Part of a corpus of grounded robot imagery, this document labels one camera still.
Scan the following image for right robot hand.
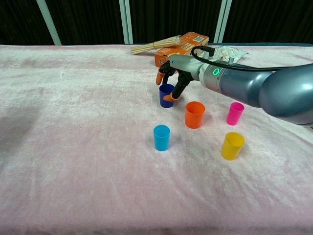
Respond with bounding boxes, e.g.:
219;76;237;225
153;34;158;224
156;54;204;101

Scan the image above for pink plastic cup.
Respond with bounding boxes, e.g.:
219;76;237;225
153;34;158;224
226;102;245;126

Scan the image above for dark blue plastic cup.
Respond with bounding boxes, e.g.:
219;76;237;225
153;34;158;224
158;83;175;108

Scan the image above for pink plush cloth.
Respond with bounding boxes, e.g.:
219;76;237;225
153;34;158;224
0;44;313;235

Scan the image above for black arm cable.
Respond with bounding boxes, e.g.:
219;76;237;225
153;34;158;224
191;46;279;72

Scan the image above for black pleated curtain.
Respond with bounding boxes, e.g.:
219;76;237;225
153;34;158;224
0;0;313;46

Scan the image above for orange cardboard box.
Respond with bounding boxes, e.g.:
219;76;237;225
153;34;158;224
154;31;210;67

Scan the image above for yellow plastic cup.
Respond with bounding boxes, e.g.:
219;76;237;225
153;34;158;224
221;132;246;161

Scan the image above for orange plastic cup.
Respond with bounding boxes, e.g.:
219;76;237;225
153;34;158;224
185;101;206;129

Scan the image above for bundle of wooden sticks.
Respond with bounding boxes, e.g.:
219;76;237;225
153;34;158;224
131;35;183;55

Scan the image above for white partition post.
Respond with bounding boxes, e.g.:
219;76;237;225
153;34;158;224
119;0;134;45
36;0;62;46
214;0;232;44

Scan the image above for light blue plastic cup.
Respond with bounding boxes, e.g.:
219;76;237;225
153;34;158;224
153;124;171;152

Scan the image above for silver snack bag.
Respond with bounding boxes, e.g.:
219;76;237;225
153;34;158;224
210;45;250;62

